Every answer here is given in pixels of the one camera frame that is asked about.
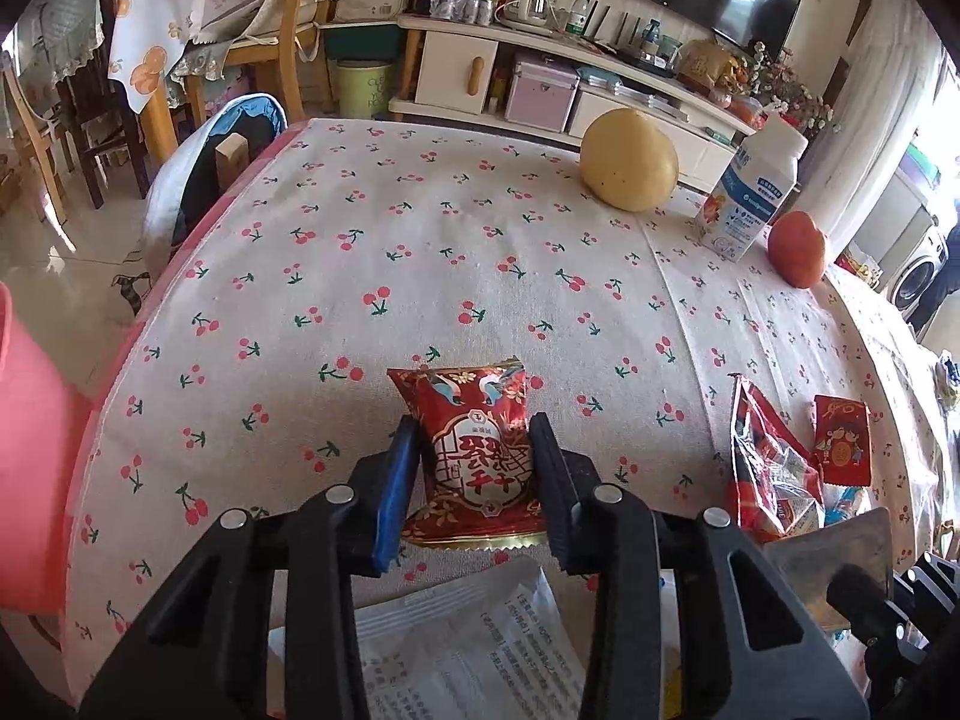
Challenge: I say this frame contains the red gold snack packet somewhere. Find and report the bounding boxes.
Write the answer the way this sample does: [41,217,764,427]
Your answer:
[387,358,545,550]

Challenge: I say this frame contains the green blue snack wrapper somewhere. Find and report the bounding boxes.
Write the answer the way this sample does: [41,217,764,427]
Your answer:
[823,483,869,527]

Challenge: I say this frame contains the white wet wipes packet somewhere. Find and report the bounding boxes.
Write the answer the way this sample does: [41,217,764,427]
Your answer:
[268,554,680,720]

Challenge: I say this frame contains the red torn snack wrapper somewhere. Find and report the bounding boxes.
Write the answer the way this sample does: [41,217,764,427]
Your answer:
[729,374,825,544]

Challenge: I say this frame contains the red cartoon couple packet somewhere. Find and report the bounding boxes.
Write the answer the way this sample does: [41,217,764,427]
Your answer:
[812,395,872,488]

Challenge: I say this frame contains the pink plastic bucket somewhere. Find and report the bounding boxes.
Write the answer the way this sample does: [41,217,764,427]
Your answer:
[0,289,89,614]

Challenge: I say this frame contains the green trash bin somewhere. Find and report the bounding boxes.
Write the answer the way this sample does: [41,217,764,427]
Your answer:
[334,60,395,119]

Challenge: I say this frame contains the cherry print tablecloth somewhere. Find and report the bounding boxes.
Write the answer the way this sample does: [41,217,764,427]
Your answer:
[62,119,947,694]

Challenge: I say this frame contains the red apple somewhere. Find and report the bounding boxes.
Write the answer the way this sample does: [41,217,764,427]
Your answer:
[768,211,827,289]

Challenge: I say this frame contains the yellow pear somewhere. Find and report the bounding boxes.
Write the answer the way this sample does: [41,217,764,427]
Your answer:
[579,109,679,213]

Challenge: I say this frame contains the white milk bottle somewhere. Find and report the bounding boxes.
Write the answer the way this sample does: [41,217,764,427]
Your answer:
[695,114,809,262]

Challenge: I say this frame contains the blue white stool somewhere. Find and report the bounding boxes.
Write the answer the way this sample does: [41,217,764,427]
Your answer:
[140,93,288,283]

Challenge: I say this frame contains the white washing machine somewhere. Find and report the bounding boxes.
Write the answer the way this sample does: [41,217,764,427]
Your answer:
[853,167,947,317]

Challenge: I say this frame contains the pink storage box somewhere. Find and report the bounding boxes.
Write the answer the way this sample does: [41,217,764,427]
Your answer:
[505,52,579,132]

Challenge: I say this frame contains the white tv cabinet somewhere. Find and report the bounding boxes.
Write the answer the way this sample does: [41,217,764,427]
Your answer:
[389,15,754,192]

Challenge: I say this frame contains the dark wooden chair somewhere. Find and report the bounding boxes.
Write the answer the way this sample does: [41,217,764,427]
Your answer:
[14,0,149,208]

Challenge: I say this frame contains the light wooden chair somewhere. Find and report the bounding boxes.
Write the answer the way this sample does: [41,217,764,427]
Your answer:
[171,0,320,122]

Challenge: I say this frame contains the dining table orange print cloth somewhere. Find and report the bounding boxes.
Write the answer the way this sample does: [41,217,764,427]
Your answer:
[107,0,220,166]

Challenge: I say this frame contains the white curtain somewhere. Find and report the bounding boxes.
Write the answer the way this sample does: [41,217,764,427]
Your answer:
[794,0,946,260]

